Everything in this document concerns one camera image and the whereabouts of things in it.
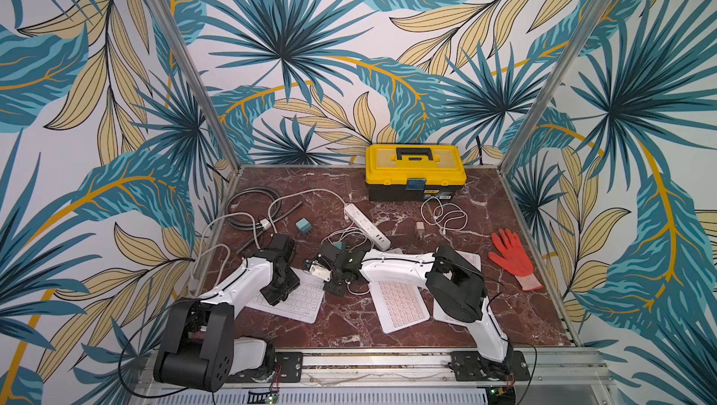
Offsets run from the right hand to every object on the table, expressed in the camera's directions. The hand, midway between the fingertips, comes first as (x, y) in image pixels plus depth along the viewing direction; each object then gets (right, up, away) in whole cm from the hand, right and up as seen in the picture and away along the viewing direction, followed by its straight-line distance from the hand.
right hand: (331, 278), depth 90 cm
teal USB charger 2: (+2, +10, +5) cm, 11 cm away
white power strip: (+13, +15, +9) cm, 21 cm away
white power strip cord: (-23, +18, +10) cm, 31 cm away
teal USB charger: (-11, +16, +10) cm, 21 cm away
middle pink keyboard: (+21, -6, -6) cm, 23 cm away
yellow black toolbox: (+28, +35, +8) cm, 45 cm away
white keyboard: (-8, -6, -6) cm, 12 cm away
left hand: (-13, -4, -4) cm, 14 cm away
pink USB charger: (+30, +16, +8) cm, 35 cm away
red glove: (+62, +4, +5) cm, 63 cm away
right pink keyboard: (+25, +4, -36) cm, 44 cm away
